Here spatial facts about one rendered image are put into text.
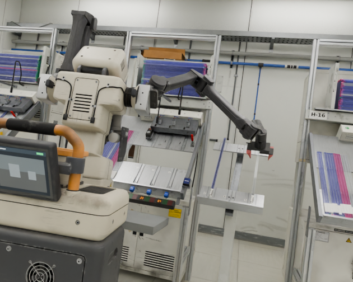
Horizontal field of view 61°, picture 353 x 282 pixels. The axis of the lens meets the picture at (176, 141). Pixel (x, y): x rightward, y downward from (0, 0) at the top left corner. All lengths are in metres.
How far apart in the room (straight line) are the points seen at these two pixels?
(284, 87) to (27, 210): 3.32
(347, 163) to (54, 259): 1.77
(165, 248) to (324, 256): 1.04
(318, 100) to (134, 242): 1.73
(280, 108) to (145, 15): 2.15
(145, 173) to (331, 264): 1.30
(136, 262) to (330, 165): 1.47
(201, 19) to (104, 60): 2.93
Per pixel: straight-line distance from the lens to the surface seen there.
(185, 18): 4.20
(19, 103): 2.82
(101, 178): 1.27
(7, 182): 0.95
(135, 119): 2.42
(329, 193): 1.94
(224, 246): 1.88
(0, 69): 3.15
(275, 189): 3.75
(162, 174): 1.92
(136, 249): 2.30
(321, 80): 2.54
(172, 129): 2.19
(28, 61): 2.98
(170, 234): 2.19
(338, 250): 2.22
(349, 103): 2.35
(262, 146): 1.65
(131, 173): 1.96
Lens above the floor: 0.97
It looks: 2 degrees up
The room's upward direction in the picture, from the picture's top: 7 degrees clockwise
